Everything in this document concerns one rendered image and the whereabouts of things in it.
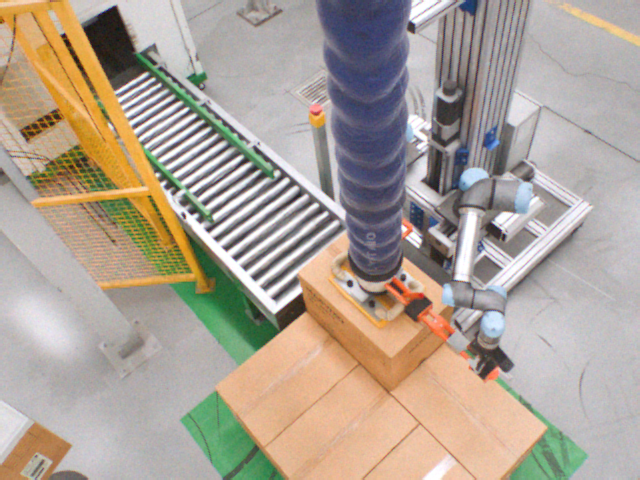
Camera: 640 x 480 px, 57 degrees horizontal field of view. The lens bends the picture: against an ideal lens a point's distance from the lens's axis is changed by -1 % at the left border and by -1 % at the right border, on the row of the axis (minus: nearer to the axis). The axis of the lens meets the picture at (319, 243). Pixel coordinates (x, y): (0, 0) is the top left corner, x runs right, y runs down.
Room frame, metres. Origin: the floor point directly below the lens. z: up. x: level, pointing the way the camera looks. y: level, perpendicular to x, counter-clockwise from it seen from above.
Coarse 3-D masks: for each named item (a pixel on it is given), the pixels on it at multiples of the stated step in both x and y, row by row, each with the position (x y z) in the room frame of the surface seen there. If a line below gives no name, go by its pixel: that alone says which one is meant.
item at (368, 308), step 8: (344, 272) 1.39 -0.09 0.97; (328, 280) 1.37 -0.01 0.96; (336, 280) 1.35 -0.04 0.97; (344, 280) 1.35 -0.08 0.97; (352, 280) 1.34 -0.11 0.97; (336, 288) 1.32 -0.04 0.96; (344, 288) 1.30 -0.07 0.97; (344, 296) 1.28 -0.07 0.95; (352, 296) 1.26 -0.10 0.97; (376, 296) 1.24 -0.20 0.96; (360, 304) 1.21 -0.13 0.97; (368, 304) 1.20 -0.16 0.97; (376, 304) 1.20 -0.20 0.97; (384, 304) 1.19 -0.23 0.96; (368, 312) 1.17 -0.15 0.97; (376, 320) 1.12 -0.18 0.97; (384, 320) 1.12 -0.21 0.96
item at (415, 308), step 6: (408, 300) 1.12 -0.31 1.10; (414, 300) 1.12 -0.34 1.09; (420, 300) 1.12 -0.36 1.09; (426, 300) 1.11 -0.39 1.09; (408, 306) 1.10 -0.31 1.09; (414, 306) 1.09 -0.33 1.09; (420, 306) 1.09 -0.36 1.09; (426, 306) 1.08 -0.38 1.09; (432, 306) 1.08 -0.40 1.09; (408, 312) 1.08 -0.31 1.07; (414, 312) 1.07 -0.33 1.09; (420, 312) 1.06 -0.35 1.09; (426, 312) 1.06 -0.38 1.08; (414, 318) 1.05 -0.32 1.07; (420, 318) 1.04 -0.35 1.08
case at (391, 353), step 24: (336, 240) 1.58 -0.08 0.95; (312, 264) 1.47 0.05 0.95; (408, 264) 1.38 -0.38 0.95; (312, 288) 1.36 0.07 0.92; (432, 288) 1.24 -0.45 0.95; (312, 312) 1.41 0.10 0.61; (336, 312) 1.23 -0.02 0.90; (360, 312) 1.19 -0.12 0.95; (336, 336) 1.26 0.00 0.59; (360, 336) 1.10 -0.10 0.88; (384, 336) 1.05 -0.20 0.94; (408, 336) 1.03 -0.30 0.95; (432, 336) 1.10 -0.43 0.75; (360, 360) 1.12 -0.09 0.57; (384, 360) 0.98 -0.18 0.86; (408, 360) 1.01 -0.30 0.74; (384, 384) 0.99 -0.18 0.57
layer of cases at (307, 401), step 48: (288, 336) 1.33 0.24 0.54; (240, 384) 1.12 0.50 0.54; (288, 384) 1.08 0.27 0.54; (336, 384) 1.04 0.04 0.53; (432, 384) 0.95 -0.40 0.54; (480, 384) 0.91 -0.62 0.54; (288, 432) 0.85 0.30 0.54; (336, 432) 0.81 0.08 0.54; (384, 432) 0.77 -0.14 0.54; (432, 432) 0.73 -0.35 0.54; (480, 432) 0.70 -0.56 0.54; (528, 432) 0.66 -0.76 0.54
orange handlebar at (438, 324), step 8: (408, 224) 1.50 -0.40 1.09; (408, 232) 1.46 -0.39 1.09; (392, 280) 1.24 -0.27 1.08; (392, 288) 1.20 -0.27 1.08; (400, 288) 1.19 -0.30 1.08; (400, 296) 1.15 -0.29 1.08; (432, 312) 1.06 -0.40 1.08; (424, 320) 1.03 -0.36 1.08; (440, 320) 1.01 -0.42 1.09; (432, 328) 0.99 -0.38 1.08; (440, 328) 0.98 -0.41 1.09; (448, 328) 0.98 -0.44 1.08; (440, 336) 0.95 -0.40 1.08; (464, 352) 0.86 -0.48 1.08; (496, 376) 0.75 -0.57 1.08
